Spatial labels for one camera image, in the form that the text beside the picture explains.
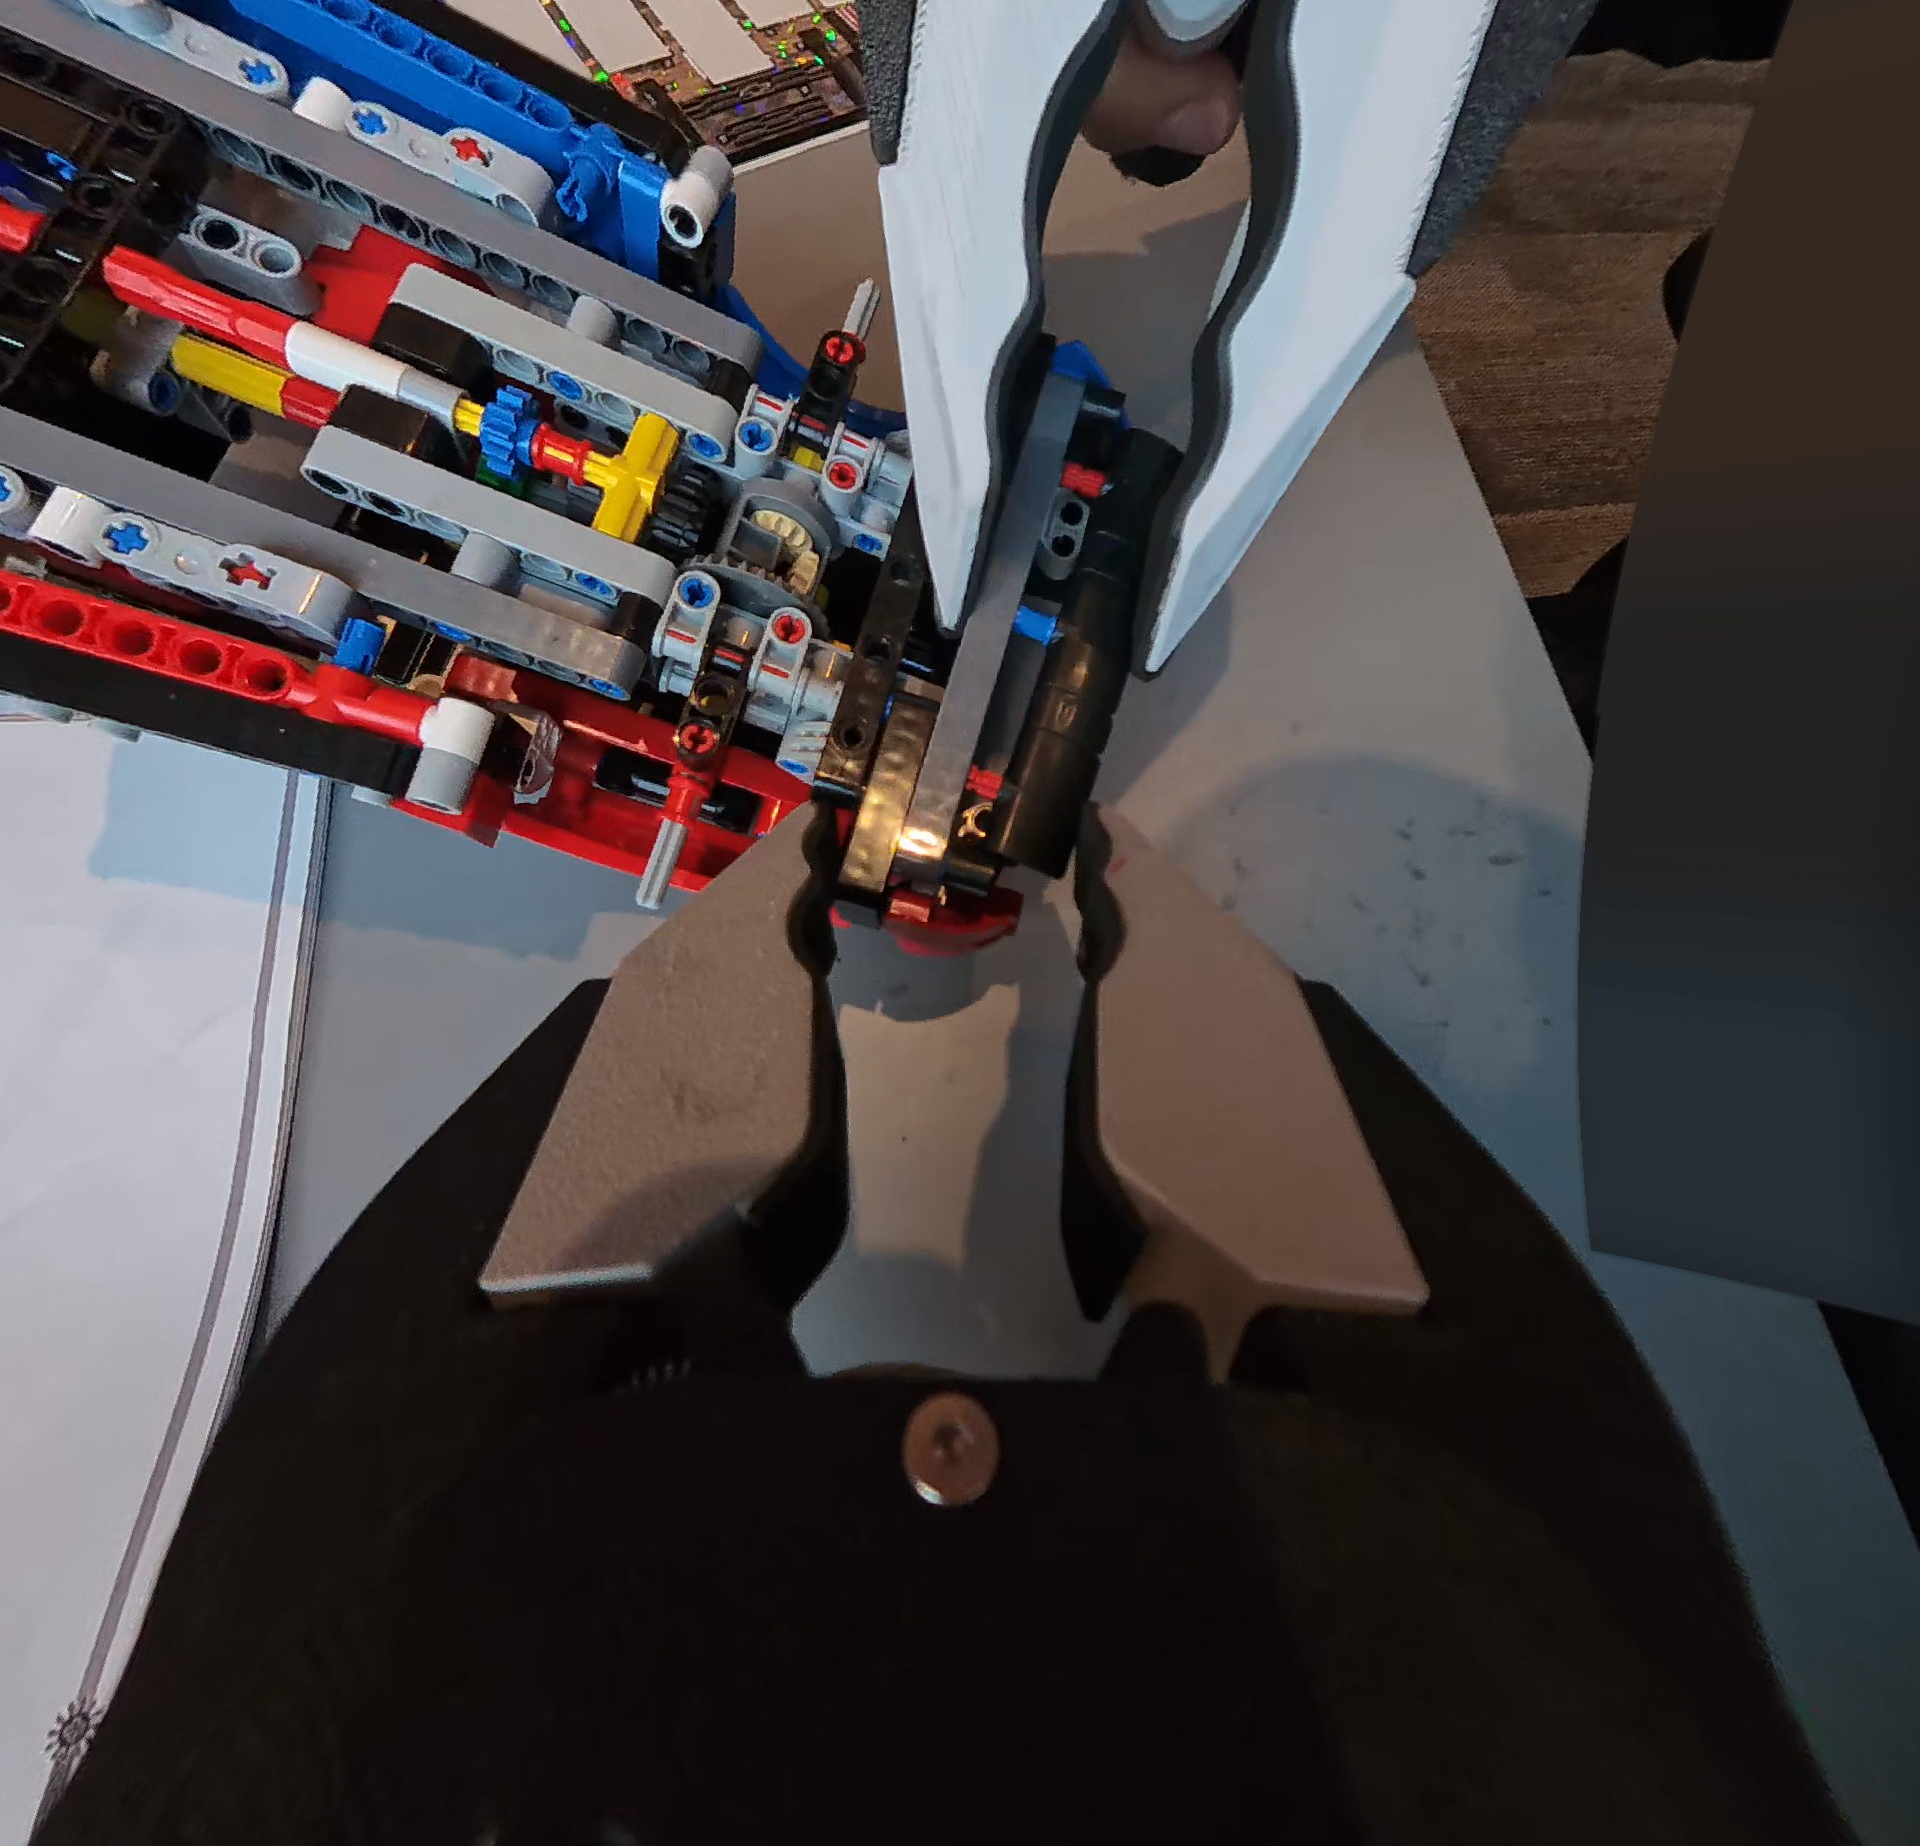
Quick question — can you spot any toy brick car model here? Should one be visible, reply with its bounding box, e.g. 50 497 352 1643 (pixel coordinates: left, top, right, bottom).
0 0 1189 963

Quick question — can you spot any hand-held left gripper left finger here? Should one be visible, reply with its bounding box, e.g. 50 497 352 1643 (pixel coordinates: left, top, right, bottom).
476 815 857 1307

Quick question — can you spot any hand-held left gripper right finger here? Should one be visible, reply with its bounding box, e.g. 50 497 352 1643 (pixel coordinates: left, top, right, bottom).
1061 804 1435 1320

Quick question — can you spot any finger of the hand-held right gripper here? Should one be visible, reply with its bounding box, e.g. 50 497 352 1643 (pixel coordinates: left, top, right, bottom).
874 0 1139 635
1139 0 1526 679

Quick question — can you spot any holographic sticker sheet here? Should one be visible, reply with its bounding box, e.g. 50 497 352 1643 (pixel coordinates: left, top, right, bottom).
397 0 874 170

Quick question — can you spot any instruction booklet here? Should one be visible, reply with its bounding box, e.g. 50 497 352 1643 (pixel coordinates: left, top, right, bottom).
0 715 330 1846

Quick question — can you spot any black segmented brick bar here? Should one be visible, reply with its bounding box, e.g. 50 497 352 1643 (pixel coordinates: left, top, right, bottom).
961 428 1191 906

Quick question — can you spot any person's dark clothing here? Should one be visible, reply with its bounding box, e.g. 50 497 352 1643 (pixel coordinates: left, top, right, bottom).
1573 0 1920 1321

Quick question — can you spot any person's right hand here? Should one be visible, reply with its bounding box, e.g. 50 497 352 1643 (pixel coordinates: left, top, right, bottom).
1080 17 1251 159

